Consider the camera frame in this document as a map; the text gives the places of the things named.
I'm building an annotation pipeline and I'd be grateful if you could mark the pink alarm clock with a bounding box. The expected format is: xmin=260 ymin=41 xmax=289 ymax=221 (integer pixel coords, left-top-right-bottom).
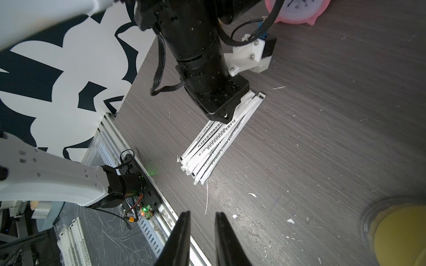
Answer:
xmin=275 ymin=0 xmax=331 ymax=25

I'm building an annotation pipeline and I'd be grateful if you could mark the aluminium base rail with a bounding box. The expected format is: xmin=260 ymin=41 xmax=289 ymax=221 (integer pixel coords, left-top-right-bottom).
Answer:
xmin=79 ymin=112 xmax=214 ymax=266

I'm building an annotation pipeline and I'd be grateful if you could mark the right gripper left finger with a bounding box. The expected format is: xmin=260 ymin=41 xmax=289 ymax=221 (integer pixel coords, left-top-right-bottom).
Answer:
xmin=154 ymin=211 xmax=191 ymax=266

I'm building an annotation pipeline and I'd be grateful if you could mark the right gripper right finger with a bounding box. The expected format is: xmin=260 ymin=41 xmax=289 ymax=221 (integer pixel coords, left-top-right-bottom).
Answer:
xmin=215 ymin=212 xmax=252 ymax=266

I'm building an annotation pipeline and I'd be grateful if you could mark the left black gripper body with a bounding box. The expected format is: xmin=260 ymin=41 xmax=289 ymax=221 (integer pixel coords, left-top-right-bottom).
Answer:
xmin=185 ymin=75 xmax=250 ymax=124

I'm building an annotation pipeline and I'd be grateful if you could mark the yellow plastic cup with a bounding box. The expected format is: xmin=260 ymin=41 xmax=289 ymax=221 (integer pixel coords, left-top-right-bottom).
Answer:
xmin=360 ymin=198 xmax=426 ymax=266

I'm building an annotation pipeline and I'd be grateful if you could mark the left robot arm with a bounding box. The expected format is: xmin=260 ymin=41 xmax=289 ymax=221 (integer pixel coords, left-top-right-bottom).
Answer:
xmin=1 ymin=1 xmax=248 ymax=207

